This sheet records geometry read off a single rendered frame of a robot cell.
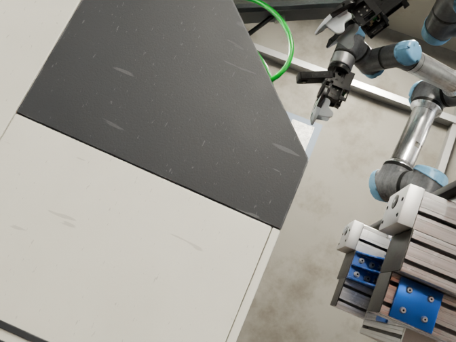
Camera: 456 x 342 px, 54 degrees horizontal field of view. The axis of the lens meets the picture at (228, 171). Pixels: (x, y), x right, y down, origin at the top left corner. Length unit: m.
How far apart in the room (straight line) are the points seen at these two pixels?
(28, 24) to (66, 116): 0.22
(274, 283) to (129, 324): 3.03
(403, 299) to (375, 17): 0.64
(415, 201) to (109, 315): 0.65
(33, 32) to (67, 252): 0.46
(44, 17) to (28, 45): 0.07
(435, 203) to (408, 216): 0.06
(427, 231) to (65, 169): 0.74
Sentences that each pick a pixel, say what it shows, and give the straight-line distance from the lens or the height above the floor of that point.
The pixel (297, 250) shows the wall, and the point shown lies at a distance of 3.91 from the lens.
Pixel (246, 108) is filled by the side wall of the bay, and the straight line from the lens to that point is 0.95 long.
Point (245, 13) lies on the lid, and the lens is 1.81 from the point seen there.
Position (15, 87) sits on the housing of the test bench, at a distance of 1.02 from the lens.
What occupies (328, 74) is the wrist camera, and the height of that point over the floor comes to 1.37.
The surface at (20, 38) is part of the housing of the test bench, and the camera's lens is 1.06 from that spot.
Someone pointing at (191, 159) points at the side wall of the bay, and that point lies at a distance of 0.92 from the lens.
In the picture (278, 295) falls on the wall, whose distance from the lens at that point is 3.88.
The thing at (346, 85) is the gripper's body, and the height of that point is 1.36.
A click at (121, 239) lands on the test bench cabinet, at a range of 0.90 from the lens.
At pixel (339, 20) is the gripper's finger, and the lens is 1.18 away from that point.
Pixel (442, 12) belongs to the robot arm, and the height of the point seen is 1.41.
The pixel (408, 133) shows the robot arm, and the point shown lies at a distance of 1.79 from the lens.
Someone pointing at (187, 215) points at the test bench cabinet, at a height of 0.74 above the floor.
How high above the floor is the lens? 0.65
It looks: 13 degrees up
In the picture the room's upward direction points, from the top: 24 degrees clockwise
